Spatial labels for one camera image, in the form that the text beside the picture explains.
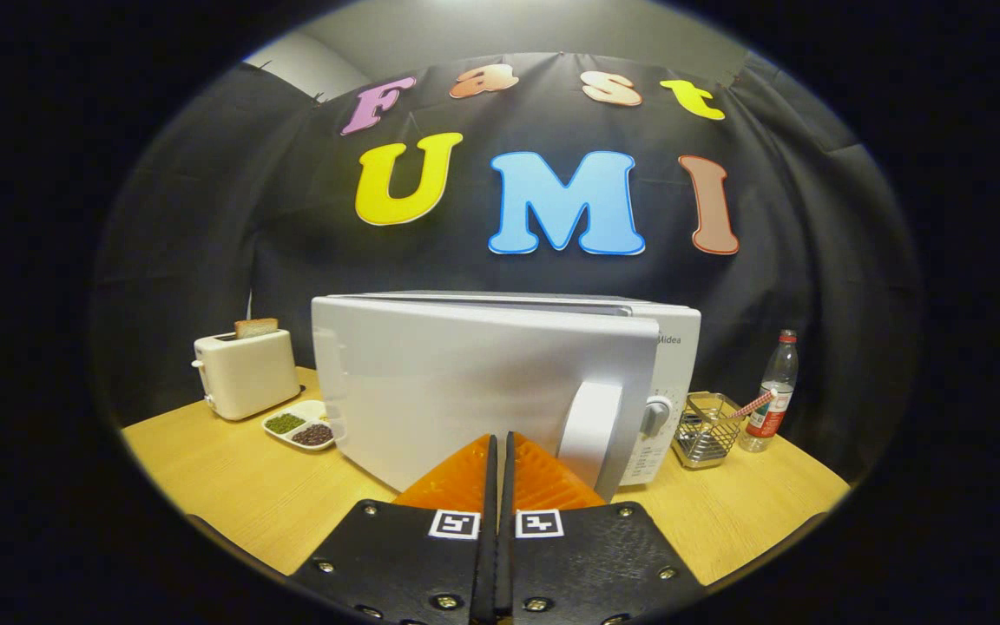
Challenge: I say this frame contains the white microwave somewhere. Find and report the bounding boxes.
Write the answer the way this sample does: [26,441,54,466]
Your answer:
[311,291,702,503]

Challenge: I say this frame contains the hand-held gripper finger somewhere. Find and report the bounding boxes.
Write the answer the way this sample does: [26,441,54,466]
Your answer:
[500,431,709,625]
[287,432,499,625]

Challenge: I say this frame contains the cream toaster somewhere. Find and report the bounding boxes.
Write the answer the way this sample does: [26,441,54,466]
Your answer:
[192,328,303,422]

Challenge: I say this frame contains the white divided bean dish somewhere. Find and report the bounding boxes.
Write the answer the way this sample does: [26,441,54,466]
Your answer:
[261,399,336,452]

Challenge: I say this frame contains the clear plastic water bottle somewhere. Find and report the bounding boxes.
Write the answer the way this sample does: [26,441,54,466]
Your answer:
[739,329,799,453]

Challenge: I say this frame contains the metal wire basket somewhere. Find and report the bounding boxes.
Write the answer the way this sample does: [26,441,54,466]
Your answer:
[672,391,744,470]

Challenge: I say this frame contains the red striped straw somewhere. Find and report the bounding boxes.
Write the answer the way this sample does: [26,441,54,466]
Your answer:
[726,388,779,422]

